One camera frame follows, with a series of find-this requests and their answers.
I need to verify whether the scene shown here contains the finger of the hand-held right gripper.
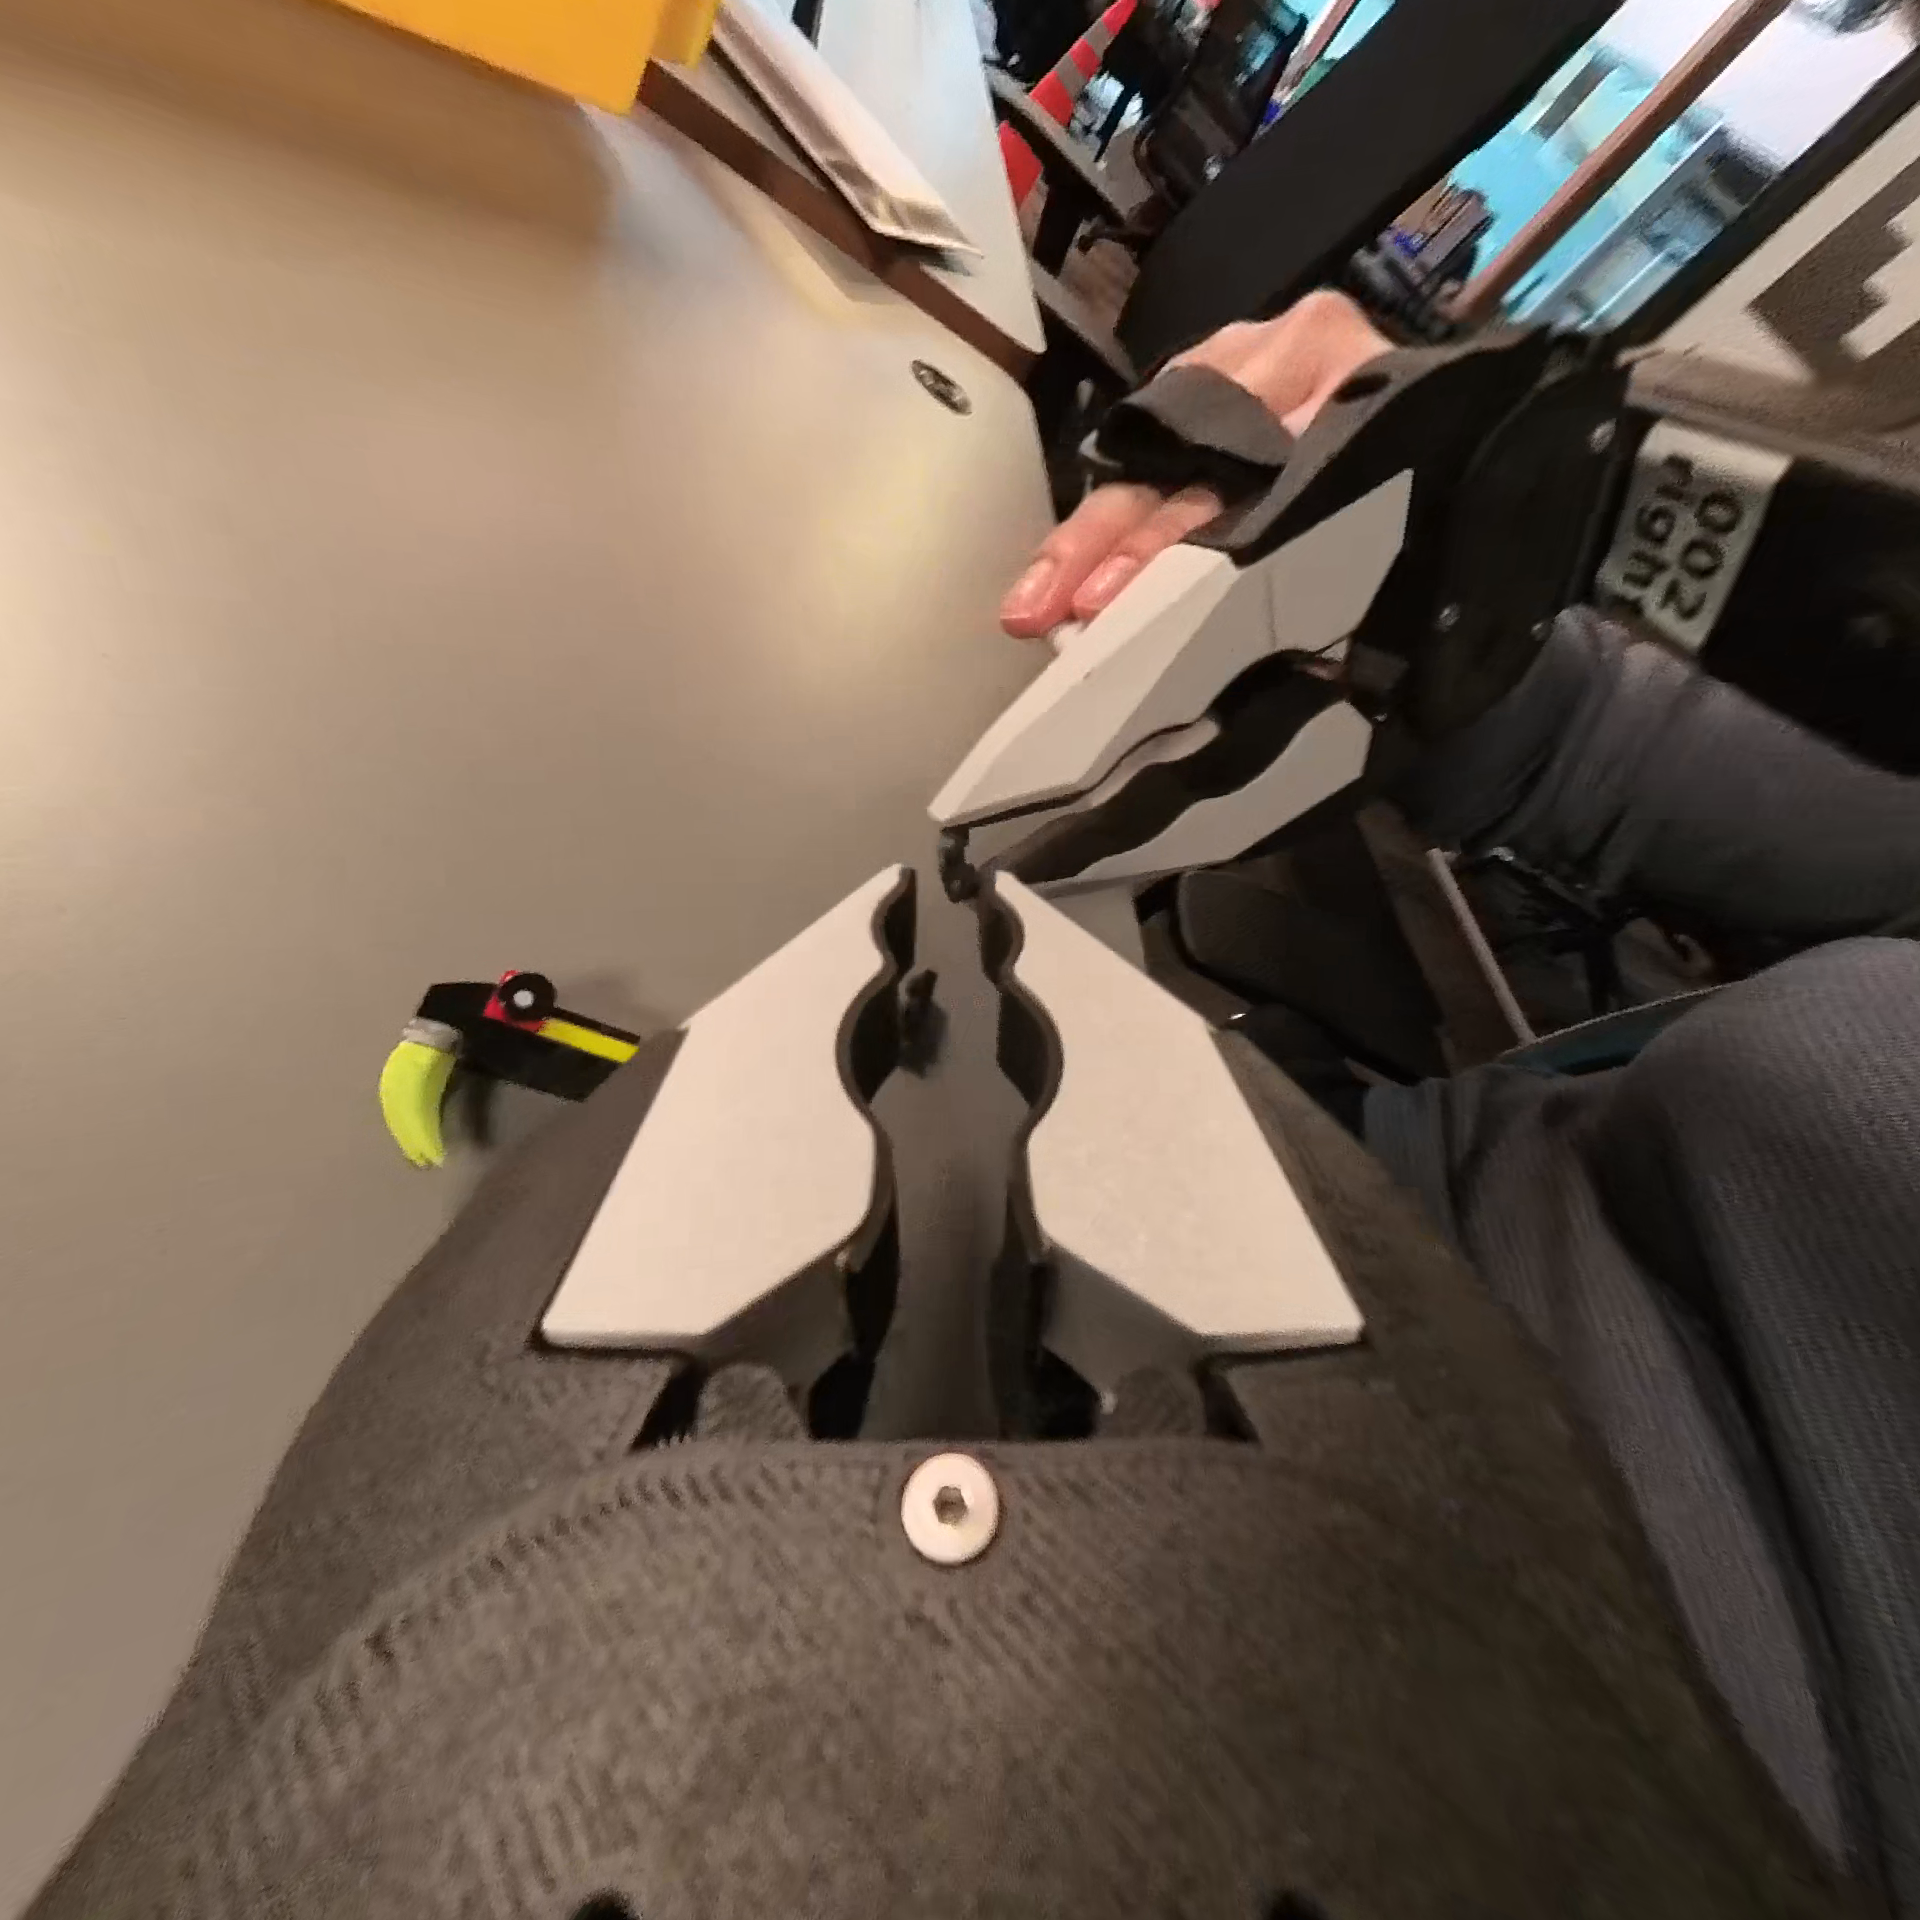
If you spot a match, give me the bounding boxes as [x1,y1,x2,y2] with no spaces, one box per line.
[927,469,1414,829]
[966,660,1377,893]

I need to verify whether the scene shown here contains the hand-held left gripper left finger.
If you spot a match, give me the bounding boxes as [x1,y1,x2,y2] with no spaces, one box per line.
[537,864,920,1434]

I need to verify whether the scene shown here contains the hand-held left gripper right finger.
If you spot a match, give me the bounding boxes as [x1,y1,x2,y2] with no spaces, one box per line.
[977,873,1366,1419]

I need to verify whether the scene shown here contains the black toy brick green claws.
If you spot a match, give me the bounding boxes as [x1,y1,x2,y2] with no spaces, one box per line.
[375,970,644,1173]

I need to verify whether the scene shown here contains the person's right forearm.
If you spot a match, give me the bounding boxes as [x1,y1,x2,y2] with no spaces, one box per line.
[1411,598,1920,940]

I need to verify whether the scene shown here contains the person's right hand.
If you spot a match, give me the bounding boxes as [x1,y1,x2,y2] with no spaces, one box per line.
[1001,293,1401,641]

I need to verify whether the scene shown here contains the black mesh chair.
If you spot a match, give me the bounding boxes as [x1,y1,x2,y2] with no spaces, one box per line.
[1161,817,1636,1081]

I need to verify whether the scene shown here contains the dark wristwatch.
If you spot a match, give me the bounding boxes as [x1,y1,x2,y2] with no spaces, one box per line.
[1340,246,1469,345]

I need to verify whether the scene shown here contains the person's grey sweater torso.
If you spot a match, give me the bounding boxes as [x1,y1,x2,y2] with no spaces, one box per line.
[1364,944,1920,1920]

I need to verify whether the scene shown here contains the orange traffic cone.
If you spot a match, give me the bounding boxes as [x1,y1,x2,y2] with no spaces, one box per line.
[1036,0,1145,134]

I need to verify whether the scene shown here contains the grey paper leaflet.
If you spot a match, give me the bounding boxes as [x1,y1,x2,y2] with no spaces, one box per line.
[704,0,988,260]

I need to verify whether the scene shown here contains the yellow plastic bin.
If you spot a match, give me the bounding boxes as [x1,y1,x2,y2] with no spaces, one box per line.
[336,0,724,117]

